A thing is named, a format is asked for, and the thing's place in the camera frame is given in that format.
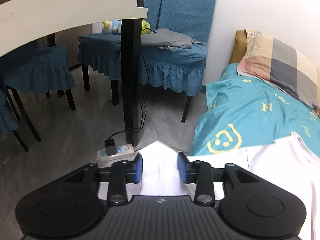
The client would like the black power adapter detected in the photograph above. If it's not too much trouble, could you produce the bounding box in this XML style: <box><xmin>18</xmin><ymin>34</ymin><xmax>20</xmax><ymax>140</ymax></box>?
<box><xmin>104</xmin><ymin>138</ymin><xmax>117</xmax><ymax>156</ymax></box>

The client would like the blue covered chair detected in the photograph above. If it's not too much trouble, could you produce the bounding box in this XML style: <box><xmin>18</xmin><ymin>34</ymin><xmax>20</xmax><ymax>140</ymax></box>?
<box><xmin>78</xmin><ymin>0</ymin><xmax>161</xmax><ymax>106</ymax></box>
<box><xmin>140</xmin><ymin>0</ymin><xmax>216</xmax><ymax>122</ymax></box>

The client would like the white garment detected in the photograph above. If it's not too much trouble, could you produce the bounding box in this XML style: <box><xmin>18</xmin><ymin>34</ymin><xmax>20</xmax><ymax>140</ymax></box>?
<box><xmin>126</xmin><ymin>132</ymin><xmax>319</xmax><ymax>239</ymax></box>

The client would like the yellow blue plush toy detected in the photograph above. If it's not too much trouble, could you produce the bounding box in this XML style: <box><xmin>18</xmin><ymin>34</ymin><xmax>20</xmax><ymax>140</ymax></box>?
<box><xmin>102</xmin><ymin>20</ymin><xmax>152</xmax><ymax>35</ymax></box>

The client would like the grey cloth on chair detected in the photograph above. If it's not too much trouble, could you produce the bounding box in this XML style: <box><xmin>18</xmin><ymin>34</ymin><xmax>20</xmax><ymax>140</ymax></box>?
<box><xmin>141</xmin><ymin>29</ymin><xmax>205</xmax><ymax>51</ymax></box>

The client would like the brown headboard cushion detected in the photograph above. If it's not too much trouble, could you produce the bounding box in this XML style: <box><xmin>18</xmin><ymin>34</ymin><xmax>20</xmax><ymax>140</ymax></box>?
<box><xmin>229</xmin><ymin>30</ymin><xmax>247</xmax><ymax>64</ymax></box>

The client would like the blue chair near table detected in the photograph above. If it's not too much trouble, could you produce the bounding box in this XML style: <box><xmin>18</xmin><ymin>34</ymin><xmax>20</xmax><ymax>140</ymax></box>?
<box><xmin>1</xmin><ymin>42</ymin><xmax>75</xmax><ymax>152</ymax></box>

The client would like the white power strip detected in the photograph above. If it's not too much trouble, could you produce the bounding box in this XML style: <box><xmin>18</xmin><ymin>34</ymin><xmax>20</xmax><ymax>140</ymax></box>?
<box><xmin>97</xmin><ymin>144</ymin><xmax>135</xmax><ymax>162</ymax></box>

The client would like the teal patterned bed sheet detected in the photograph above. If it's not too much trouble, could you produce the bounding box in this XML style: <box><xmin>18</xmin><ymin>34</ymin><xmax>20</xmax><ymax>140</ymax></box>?
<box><xmin>190</xmin><ymin>63</ymin><xmax>319</xmax><ymax>156</ymax></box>

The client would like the blue covered chair left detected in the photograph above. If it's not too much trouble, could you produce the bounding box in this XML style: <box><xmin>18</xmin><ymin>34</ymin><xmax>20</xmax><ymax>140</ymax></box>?
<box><xmin>78</xmin><ymin>0</ymin><xmax>161</xmax><ymax>106</ymax></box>

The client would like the wooden table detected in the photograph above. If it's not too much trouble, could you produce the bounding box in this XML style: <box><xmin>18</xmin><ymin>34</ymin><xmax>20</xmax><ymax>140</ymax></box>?
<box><xmin>0</xmin><ymin>0</ymin><xmax>149</xmax><ymax>147</ymax></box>

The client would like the plaid pillow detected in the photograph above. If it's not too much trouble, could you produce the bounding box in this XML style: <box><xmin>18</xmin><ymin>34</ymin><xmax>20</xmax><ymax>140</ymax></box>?
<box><xmin>238</xmin><ymin>34</ymin><xmax>319</xmax><ymax>110</ymax></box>

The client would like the blue covered chair right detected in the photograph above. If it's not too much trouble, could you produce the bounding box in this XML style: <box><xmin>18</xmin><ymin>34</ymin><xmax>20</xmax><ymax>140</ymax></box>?
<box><xmin>140</xmin><ymin>0</ymin><xmax>216</xmax><ymax>122</ymax></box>

